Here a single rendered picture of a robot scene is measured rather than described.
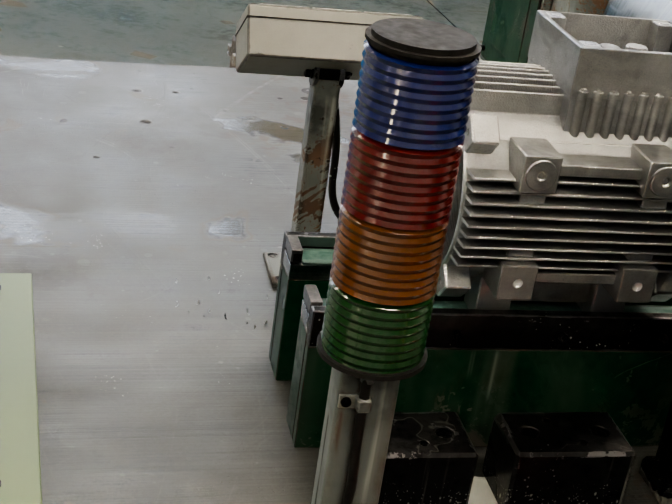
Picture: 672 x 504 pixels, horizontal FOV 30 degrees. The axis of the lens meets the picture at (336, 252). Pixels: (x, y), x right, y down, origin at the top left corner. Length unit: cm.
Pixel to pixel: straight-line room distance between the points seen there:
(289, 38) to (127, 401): 37
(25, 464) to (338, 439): 28
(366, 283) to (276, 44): 54
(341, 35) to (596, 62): 31
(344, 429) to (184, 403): 36
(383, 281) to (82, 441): 42
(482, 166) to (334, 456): 30
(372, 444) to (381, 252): 14
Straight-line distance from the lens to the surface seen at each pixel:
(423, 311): 69
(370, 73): 64
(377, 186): 65
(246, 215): 142
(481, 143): 93
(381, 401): 73
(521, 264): 97
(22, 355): 106
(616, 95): 98
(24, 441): 96
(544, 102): 98
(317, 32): 119
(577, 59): 97
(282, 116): 174
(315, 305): 98
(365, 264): 66
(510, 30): 164
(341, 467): 75
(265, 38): 118
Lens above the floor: 139
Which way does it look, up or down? 26 degrees down
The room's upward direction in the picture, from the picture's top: 8 degrees clockwise
